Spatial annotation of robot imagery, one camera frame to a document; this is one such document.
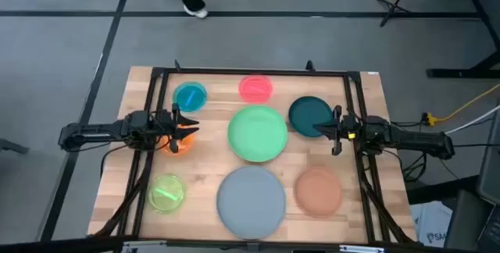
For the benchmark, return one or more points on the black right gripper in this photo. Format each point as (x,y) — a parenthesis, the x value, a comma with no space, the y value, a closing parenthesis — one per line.
(347,125)

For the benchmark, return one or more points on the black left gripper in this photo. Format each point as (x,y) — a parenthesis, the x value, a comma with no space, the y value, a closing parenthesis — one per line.
(166,126)

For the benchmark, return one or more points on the dark teal plastic plate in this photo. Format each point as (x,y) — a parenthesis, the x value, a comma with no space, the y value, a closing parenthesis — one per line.
(304,112)

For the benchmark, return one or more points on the small blue translucent plate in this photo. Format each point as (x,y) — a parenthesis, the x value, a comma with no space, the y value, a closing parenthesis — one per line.
(181,95)

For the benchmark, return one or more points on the terracotta brown plastic plate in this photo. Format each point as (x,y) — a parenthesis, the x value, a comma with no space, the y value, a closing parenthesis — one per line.
(318,192)

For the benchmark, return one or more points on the small yellow-green translucent plate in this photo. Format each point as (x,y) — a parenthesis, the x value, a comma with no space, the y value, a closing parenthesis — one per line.
(166,194)

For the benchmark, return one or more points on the large green plastic plate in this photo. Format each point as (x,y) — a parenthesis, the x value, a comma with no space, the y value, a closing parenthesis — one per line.
(258,134)

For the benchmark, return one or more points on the small red translucent plate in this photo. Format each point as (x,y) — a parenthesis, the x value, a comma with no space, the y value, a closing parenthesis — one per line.
(256,89)

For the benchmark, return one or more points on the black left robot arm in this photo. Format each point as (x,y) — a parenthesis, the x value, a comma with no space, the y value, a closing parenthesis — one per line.
(90,134)

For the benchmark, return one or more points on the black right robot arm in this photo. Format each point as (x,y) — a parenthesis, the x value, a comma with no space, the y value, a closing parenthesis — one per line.
(410,137)

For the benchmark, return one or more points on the small orange translucent plate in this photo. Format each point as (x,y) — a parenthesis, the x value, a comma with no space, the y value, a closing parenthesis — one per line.
(187,144)

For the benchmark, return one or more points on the yellow tag on gripper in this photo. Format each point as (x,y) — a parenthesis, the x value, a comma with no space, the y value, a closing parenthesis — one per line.
(351,136)

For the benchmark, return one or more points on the large grey plastic plate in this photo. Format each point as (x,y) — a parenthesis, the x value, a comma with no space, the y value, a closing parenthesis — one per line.
(250,202)

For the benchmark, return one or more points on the white printed box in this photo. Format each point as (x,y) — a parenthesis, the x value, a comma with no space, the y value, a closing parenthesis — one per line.
(431,221)

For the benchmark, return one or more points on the black chair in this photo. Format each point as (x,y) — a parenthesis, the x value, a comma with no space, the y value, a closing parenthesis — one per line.
(490,167)

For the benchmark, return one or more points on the grey furniture foot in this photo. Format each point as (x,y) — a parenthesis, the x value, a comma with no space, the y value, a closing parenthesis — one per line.
(13,147)

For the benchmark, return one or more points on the black desk leg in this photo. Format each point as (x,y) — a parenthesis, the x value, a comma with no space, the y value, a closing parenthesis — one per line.
(482,15)

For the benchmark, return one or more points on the black metal table frame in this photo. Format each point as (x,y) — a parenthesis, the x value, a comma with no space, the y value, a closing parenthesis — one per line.
(254,71)

